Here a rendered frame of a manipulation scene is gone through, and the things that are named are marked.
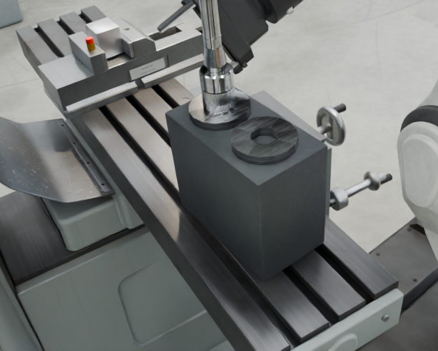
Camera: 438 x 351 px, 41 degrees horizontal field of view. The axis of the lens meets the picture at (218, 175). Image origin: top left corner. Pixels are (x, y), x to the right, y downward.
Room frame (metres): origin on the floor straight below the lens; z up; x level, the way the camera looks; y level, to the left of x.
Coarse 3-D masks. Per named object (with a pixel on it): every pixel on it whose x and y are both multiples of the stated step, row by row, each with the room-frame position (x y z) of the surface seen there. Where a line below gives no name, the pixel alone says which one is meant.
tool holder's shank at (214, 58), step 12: (204, 0) 0.69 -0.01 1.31; (216, 0) 0.69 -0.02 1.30; (204, 12) 0.69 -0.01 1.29; (216, 12) 0.69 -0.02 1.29; (204, 24) 0.69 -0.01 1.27; (216, 24) 0.69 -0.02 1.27; (204, 36) 0.70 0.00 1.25; (216, 36) 0.69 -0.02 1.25; (204, 48) 0.70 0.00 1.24; (216, 48) 0.69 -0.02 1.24; (204, 60) 0.70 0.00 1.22; (216, 60) 0.69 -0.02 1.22
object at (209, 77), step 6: (204, 66) 0.71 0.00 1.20; (228, 66) 0.70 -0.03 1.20; (204, 72) 0.69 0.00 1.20; (210, 72) 0.69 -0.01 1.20; (216, 72) 0.69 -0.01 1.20; (222, 72) 0.69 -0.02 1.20; (228, 72) 0.69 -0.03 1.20; (204, 78) 0.69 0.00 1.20; (210, 78) 0.68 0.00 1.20; (216, 78) 0.68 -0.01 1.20; (222, 78) 0.68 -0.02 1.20; (228, 78) 0.68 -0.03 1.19
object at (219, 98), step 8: (200, 80) 0.70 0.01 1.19; (232, 80) 0.69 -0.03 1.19; (208, 88) 0.68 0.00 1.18; (216, 88) 0.68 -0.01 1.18; (224, 88) 0.68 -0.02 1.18; (232, 88) 0.69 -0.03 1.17; (208, 96) 0.68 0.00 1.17; (216, 96) 0.68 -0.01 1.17; (224, 96) 0.68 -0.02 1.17; (232, 96) 0.69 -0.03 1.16; (208, 104) 0.68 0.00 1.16; (216, 104) 0.68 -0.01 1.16; (224, 104) 0.68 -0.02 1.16; (232, 104) 0.69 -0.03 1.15; (208, 112) 0.69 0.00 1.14; (216, 112) 0.68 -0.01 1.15; (224, 112) 0.68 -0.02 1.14
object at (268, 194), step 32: (192, 128) 0.67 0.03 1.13; (224, 128) 0.66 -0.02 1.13; (256, 128) 0.64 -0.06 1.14; (288, 128) 0.63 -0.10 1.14; (192, 160) 0.67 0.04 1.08; (224, 160) 0.59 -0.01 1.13; (256, 160) 0.58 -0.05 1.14; (288, 160) 0.58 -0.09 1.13; (320, 160) 0.59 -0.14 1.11; (192, 192) 0.68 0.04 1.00; (224, 192) 0.60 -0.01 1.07; (256, 192) 0.54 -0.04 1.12; (288, 192) 0.56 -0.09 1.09; (320, 192) 0.59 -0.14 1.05; (224, 224) 0.61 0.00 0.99; (256, 224) 0.54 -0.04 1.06; (288, 224) 0.56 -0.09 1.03; (320, 224) 0.59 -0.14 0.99; (256, 256) 0.55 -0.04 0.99; (288, 256) 0.56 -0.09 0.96
